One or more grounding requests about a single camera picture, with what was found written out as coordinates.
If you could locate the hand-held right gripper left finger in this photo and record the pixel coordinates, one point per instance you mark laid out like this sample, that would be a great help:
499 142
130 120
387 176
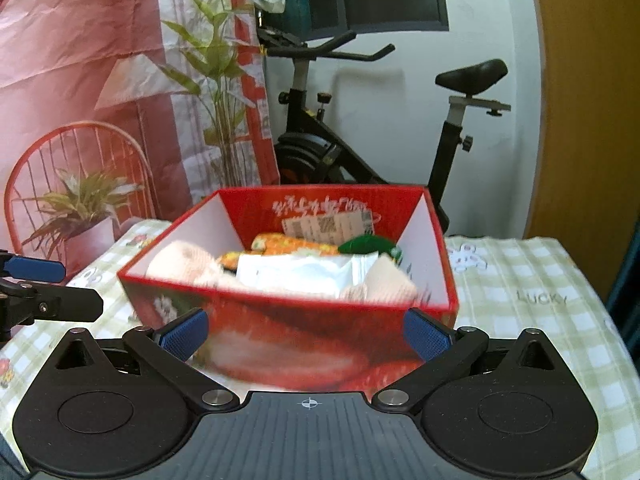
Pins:
182 334

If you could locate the orange floral fabric pouch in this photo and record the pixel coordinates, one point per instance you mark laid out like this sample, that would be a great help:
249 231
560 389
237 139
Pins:
295 245
229 260

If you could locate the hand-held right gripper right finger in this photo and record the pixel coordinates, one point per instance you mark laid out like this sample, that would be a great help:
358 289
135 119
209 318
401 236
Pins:
427 340

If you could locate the black exercise bike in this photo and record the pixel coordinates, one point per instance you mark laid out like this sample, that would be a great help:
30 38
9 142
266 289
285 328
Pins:
310 150

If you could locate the cream knitted cloth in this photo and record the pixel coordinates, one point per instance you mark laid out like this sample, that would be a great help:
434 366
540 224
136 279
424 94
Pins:
180 262
385 280

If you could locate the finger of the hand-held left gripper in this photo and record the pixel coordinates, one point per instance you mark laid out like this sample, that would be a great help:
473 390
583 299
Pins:
65 305
35 269

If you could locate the blue curtain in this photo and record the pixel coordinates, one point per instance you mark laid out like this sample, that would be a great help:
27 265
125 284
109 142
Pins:
632 280

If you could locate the white foil packet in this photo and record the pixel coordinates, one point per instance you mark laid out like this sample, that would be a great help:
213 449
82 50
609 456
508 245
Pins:
290 275

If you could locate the red strawberry print cardboard box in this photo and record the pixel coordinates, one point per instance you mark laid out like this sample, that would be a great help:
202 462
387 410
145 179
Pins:
310 340

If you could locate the wooden door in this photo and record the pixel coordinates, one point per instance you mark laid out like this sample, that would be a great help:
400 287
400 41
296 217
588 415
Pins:
590 110

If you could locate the green tasselled fabric sachet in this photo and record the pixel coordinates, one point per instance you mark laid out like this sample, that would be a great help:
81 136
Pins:
365 245

